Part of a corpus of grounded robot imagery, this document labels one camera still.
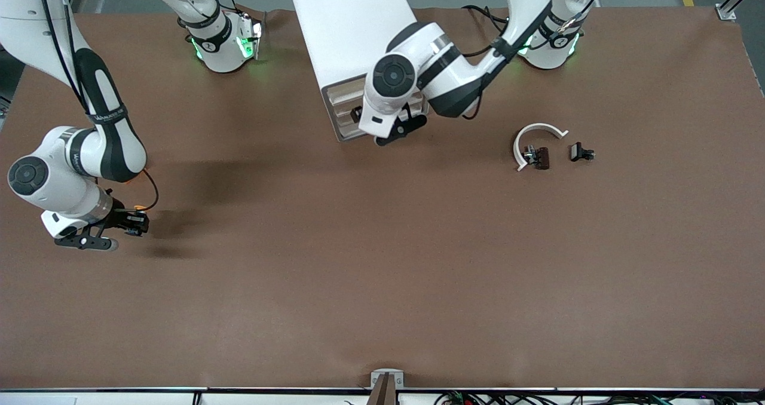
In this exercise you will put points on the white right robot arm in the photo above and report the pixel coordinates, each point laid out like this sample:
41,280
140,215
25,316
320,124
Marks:
107,142

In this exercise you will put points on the small black component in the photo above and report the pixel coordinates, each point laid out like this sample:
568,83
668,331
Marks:
577,152

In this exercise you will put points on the orange capped push button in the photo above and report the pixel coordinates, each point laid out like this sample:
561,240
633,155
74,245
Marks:
140,207

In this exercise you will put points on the brown table cover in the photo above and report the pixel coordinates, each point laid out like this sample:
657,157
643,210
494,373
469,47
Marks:
358,273

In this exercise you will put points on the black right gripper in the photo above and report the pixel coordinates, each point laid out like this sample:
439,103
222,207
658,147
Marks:
119,215

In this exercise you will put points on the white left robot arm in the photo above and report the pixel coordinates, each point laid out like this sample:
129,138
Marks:
454,76

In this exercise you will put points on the green terminal connector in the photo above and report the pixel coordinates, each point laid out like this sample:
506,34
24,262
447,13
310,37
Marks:
457,398

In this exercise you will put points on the small metal clip part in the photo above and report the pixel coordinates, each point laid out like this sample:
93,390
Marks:
529,154

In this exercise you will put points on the white curved plastic piece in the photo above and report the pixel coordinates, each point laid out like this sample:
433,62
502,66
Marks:
538,126

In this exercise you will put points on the small brown component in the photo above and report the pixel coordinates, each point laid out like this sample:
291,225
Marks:
542,157

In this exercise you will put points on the grey metal edge bracket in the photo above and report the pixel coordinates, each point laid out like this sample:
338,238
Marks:
375,381

